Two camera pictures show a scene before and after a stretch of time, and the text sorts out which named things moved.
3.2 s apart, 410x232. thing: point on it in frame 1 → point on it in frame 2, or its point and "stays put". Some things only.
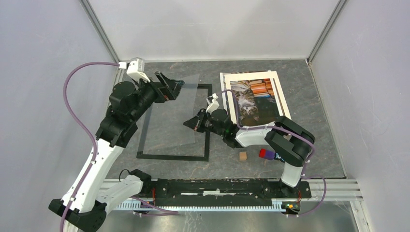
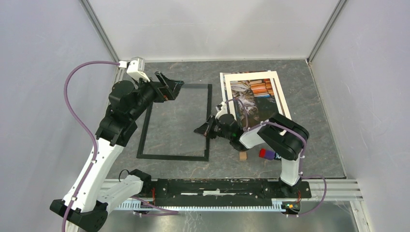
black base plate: [224, 191] stays put
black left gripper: [166, 90] stays put
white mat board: [272, 76] stays put
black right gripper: [196, 123] → [206, 128]
